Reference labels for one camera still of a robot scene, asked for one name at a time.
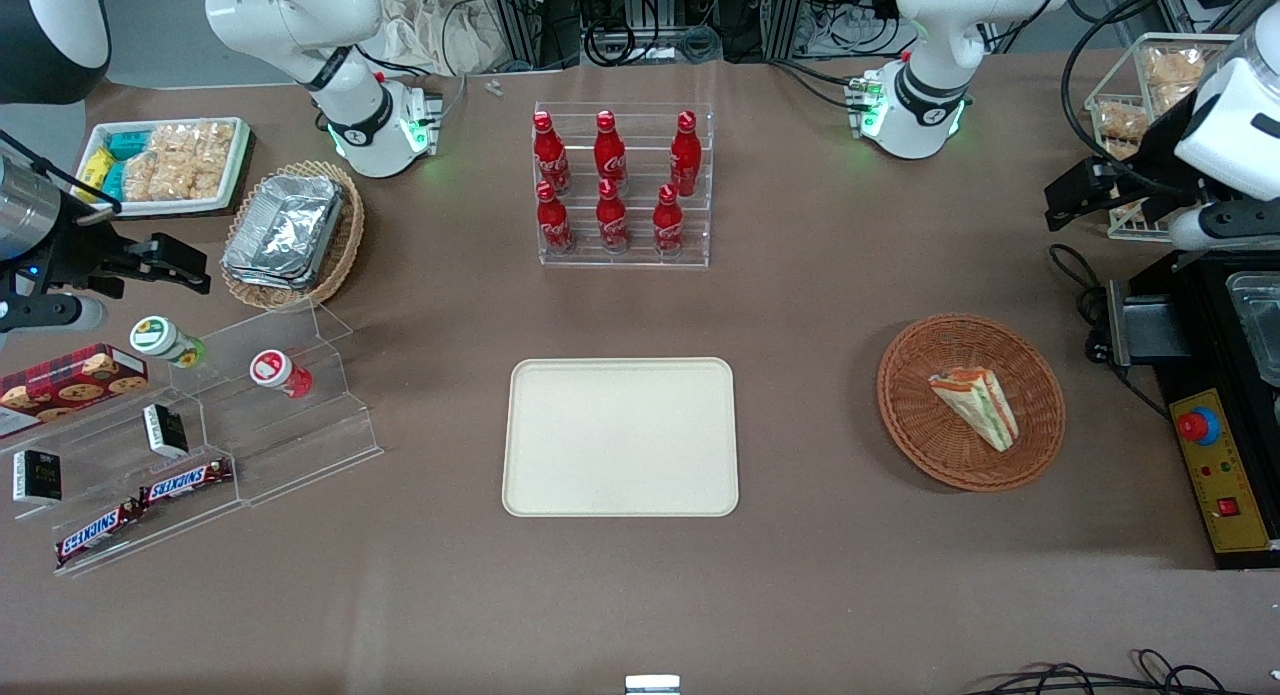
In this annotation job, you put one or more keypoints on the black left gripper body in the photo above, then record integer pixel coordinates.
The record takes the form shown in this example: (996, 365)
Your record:
(1158, 171)

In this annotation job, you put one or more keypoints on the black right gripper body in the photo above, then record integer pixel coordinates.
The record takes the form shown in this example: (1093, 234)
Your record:
(72, 252)

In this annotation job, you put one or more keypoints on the triangular sandwich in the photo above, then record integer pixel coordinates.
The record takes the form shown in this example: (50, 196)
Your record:
(975, 405)

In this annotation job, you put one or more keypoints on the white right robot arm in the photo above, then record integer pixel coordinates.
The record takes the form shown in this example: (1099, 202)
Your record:
(330, 35)

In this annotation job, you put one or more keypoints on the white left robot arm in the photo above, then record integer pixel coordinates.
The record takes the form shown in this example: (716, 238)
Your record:
(940, 75)

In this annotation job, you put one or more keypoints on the white rectangular snack tray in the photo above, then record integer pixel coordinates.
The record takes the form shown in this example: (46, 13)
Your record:
(235, 175)

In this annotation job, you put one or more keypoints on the oval tan wicker basket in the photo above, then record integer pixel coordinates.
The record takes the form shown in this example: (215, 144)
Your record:
(345, 245)

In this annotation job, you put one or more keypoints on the round brown wicker basket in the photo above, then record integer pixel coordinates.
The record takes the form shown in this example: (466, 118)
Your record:
(920, 425)

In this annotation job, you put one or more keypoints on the cream rectangular serving tray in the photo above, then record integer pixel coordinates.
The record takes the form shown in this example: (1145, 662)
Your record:
(620, 435)

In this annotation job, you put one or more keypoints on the bagged fried snack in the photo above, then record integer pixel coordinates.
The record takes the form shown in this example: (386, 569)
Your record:
(1172, 67)
(1118, 153)
(1122, 123)

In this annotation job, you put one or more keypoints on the green lidded drink cup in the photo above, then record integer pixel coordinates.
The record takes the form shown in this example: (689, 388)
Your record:
(160, 339)

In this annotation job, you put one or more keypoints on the clear bag of rice crackers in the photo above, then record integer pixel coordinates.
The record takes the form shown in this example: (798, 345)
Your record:
(170, 180)
(195, 140)

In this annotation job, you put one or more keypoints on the yellow snack pack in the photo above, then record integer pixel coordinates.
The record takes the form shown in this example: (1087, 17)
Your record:
(95, 168)

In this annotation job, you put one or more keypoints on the teal snack pack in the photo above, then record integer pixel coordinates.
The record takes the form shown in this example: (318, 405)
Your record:
(128, 143)

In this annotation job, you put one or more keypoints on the stack of foil containers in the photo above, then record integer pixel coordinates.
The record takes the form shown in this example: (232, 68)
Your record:
(285, 230)

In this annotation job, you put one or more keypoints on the red cookie box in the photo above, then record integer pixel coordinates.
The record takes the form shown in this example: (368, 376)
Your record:
(70, 383)

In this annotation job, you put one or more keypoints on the red lidded drink cup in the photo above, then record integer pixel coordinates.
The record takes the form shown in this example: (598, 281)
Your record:
(275, 369)

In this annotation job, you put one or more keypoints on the small black box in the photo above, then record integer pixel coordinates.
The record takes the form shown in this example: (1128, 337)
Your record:
(37, 476)
(165, 430)

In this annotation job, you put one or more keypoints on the clear acrylic stepped riser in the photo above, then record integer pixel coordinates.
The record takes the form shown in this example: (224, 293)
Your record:
(300, 445)
(110, 445)

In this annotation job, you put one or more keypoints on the clear plastic container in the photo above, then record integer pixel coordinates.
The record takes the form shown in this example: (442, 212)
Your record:
(1258, 325)

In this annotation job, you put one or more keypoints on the snickers chocolate bar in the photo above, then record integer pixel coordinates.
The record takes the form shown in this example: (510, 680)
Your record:
(185, 482)
(95, 533)

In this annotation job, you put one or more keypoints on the black sealing machine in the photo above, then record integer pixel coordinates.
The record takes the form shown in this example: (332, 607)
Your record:
(1210, 375)

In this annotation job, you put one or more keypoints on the red emergency stop button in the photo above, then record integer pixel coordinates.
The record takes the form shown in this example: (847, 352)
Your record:
(1193, 426)

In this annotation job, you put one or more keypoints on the yellow control panel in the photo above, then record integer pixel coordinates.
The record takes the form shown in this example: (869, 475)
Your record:
(1225, 485)

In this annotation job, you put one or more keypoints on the beige cloth bag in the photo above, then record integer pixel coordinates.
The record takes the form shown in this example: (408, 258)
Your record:
(440, 30)

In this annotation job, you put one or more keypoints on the red cola bottle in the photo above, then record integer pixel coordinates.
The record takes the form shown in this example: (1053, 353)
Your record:
(685, 157)
(609, 155)
(668, 225)
(553, 223)
(611, 221)
(551, 157)

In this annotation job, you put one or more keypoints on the clear acrylic bottle rack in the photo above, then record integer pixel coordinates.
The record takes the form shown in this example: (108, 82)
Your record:
(640, 260)

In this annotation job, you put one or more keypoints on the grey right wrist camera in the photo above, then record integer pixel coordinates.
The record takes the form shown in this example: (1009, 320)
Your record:
(50, 315)

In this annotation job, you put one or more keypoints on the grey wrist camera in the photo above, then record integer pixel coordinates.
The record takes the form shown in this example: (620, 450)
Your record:
(50, 315)
(1215, 225)

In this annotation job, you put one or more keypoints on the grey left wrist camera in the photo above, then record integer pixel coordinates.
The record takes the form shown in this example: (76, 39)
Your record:
(1215, 225)

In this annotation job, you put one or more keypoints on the aluminium frame post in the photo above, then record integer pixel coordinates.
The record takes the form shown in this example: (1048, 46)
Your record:
(785, 10)
(515, 15)

